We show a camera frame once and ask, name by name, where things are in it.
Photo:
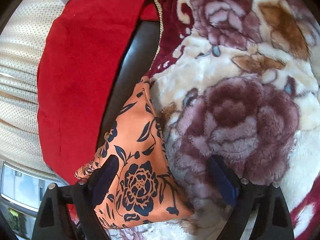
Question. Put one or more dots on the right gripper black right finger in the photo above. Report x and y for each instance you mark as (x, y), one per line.
(225, 179)

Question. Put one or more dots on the cream dotted curtain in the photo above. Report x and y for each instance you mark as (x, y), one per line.
(22, 44)

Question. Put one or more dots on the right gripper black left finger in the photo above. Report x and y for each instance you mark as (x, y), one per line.
(101, 180)

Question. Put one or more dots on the window frame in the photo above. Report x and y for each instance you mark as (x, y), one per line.
(23, 188)

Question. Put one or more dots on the floral plush blanket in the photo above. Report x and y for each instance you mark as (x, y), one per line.
(240, 79)

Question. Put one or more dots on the red cloth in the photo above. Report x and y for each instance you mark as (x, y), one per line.
(76, 72)

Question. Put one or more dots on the orange floral patterned garment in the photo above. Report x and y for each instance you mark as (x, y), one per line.
(144, 189)

